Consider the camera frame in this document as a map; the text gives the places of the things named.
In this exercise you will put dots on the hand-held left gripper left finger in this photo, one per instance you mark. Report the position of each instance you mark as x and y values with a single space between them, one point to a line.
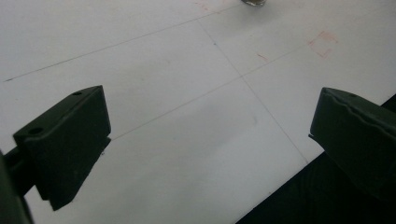
65 140

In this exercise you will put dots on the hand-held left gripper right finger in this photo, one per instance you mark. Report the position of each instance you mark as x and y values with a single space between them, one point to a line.
355 140

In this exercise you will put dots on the small metallic object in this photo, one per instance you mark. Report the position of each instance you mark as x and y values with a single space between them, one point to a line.
254 2

